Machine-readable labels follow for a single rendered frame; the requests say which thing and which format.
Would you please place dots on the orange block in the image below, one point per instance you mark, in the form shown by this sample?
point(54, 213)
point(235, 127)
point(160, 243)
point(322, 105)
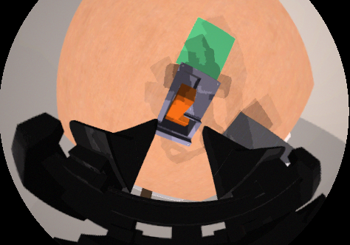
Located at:
point(182, 101)

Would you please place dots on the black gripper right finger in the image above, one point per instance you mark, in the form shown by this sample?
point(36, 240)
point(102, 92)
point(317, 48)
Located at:
point(232, 163)

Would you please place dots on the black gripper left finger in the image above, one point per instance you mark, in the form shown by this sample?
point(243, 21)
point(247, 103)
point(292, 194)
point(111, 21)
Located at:
point(125, 150)

